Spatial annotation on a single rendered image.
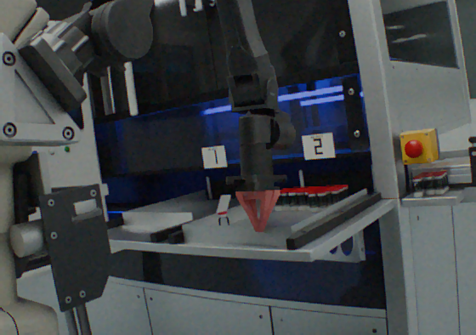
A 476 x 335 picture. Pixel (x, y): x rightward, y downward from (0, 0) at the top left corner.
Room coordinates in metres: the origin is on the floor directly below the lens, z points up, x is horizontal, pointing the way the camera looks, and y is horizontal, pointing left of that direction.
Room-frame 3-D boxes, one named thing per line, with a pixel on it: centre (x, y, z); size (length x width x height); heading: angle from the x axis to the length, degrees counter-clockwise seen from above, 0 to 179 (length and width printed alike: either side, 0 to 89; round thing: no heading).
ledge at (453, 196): (1.08, -0.46, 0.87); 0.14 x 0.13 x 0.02; 142
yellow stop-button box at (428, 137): (1.06, -0.42, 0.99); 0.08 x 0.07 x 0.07; 142
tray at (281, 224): (1.03, -0.08, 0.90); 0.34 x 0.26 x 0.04; 142
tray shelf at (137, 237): (1.17, 0.03, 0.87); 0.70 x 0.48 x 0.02; 52
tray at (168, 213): (1.33, 0.12, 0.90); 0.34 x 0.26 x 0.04; 142
